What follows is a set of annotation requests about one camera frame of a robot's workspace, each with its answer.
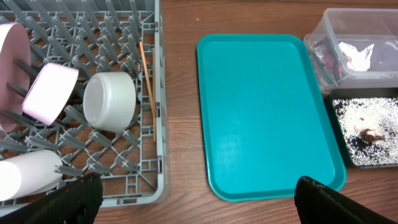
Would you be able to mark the white rice pile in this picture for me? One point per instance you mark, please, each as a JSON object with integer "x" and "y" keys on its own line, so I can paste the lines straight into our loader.
{"x": 377, "y": 114}

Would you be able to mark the grey dish rack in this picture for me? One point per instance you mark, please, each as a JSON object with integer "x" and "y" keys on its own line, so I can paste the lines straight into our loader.
{"x": 97, "y": 36}

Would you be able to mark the black tray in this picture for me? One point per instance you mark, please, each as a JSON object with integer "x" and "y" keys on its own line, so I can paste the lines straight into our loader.
{"x": 349, "y": 94}

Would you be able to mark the white paper cup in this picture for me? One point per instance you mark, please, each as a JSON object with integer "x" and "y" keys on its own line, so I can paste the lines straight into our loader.
{"x": 29, "y": 174}

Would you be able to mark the wooden chopstick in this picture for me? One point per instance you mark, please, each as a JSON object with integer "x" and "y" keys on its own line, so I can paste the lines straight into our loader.
{"x": 146, "y": 73}

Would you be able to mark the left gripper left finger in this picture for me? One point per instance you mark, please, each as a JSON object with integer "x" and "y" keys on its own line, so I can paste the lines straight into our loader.
{"x": 77, "y": 202}

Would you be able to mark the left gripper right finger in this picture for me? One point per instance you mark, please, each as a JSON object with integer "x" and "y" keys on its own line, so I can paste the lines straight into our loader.
{"x": 317, "y": 203}

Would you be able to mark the white tissue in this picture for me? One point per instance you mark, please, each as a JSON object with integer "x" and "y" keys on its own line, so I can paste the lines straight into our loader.
{"x": 358, "y": 61}

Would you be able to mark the grey bowl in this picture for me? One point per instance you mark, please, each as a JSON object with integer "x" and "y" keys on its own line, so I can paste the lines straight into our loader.
{"x": 109, "y": 101}

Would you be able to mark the white round plate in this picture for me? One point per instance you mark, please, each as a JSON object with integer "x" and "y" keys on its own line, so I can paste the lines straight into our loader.
{"x": 15, "y": 45}

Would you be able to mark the red snack wrapper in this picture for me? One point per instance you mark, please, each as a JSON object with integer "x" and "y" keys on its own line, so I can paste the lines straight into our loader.
{"x": 327, "y": 60}

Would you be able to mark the teal serving tray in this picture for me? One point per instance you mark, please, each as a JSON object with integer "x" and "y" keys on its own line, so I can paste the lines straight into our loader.
{"x": 264, "y": 121}

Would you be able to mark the clear plastic bin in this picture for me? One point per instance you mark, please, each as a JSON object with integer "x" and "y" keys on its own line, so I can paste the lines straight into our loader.
{"x": 360, "y": 28}

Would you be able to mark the brown food piece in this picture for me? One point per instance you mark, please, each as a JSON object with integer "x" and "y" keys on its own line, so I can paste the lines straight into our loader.
{"x": 369, "y": 137}

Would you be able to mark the pink-white small bowl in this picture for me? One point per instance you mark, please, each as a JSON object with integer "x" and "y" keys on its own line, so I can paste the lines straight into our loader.
{"x": 50, "y": 92}

